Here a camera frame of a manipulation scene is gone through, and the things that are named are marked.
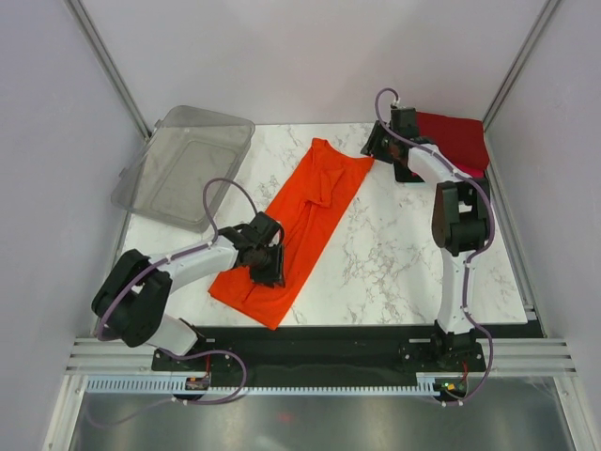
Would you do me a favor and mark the orange t shirt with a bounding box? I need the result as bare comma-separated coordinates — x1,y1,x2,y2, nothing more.
208,138,374,330

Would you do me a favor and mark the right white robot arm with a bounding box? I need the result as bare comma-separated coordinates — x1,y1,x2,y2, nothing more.
362,104,495,370

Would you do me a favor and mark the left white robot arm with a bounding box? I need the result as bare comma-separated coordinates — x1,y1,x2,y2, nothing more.
91,211,285,369

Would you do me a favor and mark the black folded shirt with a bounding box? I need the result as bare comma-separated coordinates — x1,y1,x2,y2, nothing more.
393,160,489,192

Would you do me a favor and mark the dark red folded shirt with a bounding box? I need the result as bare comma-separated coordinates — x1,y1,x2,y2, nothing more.
417,112,489,171

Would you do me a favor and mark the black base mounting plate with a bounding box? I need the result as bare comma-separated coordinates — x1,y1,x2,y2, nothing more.
151,325,486,385

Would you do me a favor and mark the pink folded shirt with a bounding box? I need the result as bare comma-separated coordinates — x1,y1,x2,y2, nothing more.
455,163,485,179

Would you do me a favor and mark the clear plastic bin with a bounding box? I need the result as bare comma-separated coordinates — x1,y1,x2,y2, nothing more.
111,105,255,233

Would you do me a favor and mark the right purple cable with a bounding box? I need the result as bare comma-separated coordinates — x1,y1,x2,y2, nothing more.
374,86,497,409

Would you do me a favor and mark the left aluminium rail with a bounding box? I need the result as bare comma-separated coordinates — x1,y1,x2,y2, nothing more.
64,336,161,375

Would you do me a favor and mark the white slotted cable duct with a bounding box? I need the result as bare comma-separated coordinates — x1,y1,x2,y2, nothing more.
85,374,467,397

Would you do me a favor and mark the right aluminium frame post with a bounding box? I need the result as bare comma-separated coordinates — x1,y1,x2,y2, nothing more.
483,0,563,132

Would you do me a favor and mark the aluminium frame post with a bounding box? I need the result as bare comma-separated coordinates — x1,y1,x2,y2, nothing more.
65,0,152,141
483,0,563,132

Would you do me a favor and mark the left aluminium frame post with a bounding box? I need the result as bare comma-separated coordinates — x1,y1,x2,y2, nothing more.
65,0,152,141

